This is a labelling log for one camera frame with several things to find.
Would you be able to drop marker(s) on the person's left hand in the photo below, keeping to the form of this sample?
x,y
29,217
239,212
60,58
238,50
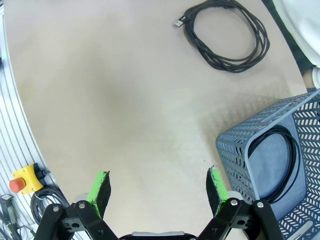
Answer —
x,y
307,80

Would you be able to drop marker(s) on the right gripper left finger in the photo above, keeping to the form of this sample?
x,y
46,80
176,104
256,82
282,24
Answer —
x,y
82,220

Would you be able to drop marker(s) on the person in white sweater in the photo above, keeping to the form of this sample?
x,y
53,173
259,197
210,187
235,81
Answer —
x,y
307,30

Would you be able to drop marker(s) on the ribbed aluminium base plate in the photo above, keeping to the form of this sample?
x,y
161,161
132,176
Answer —
x,y
15,125

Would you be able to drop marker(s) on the small grey device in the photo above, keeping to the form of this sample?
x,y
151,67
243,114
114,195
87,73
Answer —
x,y
7,207

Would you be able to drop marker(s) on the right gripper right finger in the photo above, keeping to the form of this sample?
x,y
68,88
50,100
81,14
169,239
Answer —
x,y
237,220

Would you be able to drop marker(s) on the grey plastic patterned basket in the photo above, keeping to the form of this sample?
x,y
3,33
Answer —
x,y
232,150

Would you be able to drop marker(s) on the yellow emergency stop box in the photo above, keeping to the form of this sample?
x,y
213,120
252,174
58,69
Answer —
x,y
27,177

